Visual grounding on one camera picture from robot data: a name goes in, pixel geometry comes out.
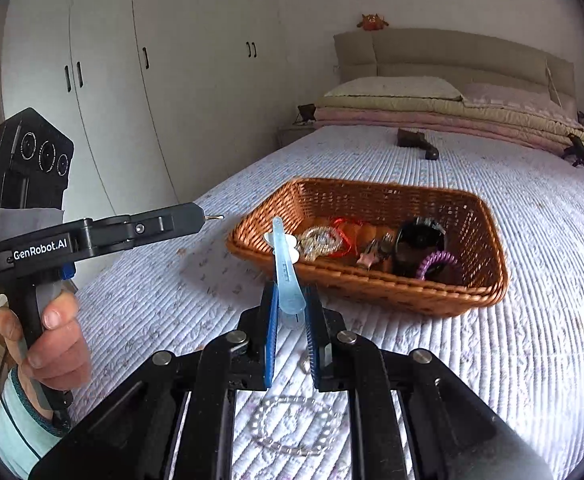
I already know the white quilted bedspread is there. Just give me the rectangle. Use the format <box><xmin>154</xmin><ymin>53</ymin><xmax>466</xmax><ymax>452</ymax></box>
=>
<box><xmin>67</xmin><ymin>125</ymin><xmax>584</xmax><ymax>480</ymax></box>

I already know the pink folded quilt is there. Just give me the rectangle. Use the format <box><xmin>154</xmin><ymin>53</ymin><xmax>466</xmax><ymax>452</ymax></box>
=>
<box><xmin>314</xmin><ymin>107</ymin><xmax>584</xmax><ymax>171</ymax></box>

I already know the pink star hair clip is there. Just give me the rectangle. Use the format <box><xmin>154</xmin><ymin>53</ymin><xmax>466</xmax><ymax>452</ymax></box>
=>
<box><xmin>357</xmin><ymin>240</ymin><xmax>395</xmax><ymax>268</ymax></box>

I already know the white wardrobe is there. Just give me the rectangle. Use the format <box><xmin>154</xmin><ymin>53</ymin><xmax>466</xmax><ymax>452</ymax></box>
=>
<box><xmin>0</xmin><ymin>0</ymin><xmax>343</xmax><ymax>211</ymax></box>

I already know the person's left hand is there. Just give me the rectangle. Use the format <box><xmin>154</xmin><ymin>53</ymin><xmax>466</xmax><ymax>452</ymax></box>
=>
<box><xmin>0</xmin><ymin>290</ymin><xmax>93</xmax><ymax>391</ymax></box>

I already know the brown plush toy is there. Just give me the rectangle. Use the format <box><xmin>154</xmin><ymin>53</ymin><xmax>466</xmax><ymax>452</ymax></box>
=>
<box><xmin>356</xmin><ymin>13</ymin><xmax>390</xmax><ymax>32</ymax></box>

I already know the dark brown object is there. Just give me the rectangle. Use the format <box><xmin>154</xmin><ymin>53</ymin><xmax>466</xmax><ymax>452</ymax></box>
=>
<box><xmin>397</xmin><ymin>128</ymin><xmax>440</xmax><ymax>161</ymax></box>

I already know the beige padded headboard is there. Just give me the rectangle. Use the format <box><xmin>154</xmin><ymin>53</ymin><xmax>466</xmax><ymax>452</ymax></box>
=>
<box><xmin>333</xmin><ymin>28</ymin><xmax>576</xmax><ymax>111</ymax></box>

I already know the cream folded quilt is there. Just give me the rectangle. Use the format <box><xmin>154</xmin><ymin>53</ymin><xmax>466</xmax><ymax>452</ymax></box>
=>
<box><xmin>317</xmin><ymin>95</ymin><xmax>584</xmax><ymax>161</ymax></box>

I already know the clear crystal bracelet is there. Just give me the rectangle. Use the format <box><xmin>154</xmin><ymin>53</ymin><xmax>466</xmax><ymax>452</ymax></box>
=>
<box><xmin>299</xmin><ymin>226</ymin><xmax>350</xmax><ymax>262</ymax></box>

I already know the white pearl bracelet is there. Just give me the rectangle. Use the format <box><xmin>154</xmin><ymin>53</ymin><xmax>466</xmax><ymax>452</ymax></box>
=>
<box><xmin>249</xmin><ymin>395</ymin><xmax>343</xmax><ymax>457</ymax></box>

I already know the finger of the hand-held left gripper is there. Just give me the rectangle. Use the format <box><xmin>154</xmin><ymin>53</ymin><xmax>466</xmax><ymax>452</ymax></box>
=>
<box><xmin>92</xmin><ymin>202</ymin><xmax>207</xmax><ymax>256</ymax></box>

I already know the brown wicker basket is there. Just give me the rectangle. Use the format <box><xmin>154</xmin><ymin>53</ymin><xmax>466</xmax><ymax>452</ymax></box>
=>
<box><xmin>226</xmin><ymin>177</ymin><xmax>510</xmax><ymax>318</ymax></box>

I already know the purple spiral hair tie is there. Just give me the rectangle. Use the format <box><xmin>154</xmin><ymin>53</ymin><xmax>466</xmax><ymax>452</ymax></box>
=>
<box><xmin>414</xmin><ymin>251</ymin><xmax>460</xmax><ymax>283</ymax></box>

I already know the person's left forearm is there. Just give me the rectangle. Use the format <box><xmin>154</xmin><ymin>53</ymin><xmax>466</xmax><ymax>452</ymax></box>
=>
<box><xmin>0</xmin><ymin>365</ymin><xmax>68</xmax><ymax>480</ymax></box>

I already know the white cable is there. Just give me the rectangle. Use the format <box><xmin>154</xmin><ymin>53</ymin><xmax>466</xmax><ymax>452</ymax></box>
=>
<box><xmin>546</xmin><ymin>57</ymin><xmax>562</xmax><ymax>106</ymax></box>

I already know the pink pillow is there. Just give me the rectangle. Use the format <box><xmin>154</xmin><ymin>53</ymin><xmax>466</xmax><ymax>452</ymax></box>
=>
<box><xmin>459</xmin><ymin>82</ymin><xmax>567</xmax><ymax>116</ymax></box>

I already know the cream pillow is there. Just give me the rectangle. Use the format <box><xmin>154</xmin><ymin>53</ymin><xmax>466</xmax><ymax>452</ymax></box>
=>
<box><xmin>323</xmin><ymin>76</ymin><xmax>465</xmax><ymax>102</ymax></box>

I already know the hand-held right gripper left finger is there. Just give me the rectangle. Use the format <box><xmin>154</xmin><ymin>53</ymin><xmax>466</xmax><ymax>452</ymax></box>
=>
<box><xmin>32</xmin><ymin>281</ymin><xmax>279</xmax><ymax>480</ymax></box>

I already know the black wrist watch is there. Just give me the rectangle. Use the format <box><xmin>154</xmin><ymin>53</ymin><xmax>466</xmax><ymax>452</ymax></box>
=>
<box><xmin>394</xmin><ymin>218</ymin><xmax>446</xmax><ymax>273</ymax></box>

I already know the white nightstand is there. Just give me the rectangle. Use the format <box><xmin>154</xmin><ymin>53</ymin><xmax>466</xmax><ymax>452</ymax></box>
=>
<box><xmin>278</xmin><ymin>122</ymin><xmax>317</xmax><ymax>150</ymax></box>

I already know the light blue hair clip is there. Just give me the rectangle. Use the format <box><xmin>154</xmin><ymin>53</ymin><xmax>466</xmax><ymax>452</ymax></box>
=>
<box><xmin>264</xmin><ymin>216</ymin><xmax>309</xmax><ymax>316</ymax></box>

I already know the red cord bracelet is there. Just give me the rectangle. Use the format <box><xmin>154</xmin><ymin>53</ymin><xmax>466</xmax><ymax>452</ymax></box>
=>
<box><xmin>332</xmin><ymin>217</ymin><xmax>367</xmax><ymax>261</ymax></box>

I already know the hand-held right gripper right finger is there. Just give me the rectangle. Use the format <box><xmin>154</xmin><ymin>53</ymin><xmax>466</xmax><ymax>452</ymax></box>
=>
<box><xmin>304</xmin><ymin>284</ymin><xmax>552</xmax><ymax>480</ymax></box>

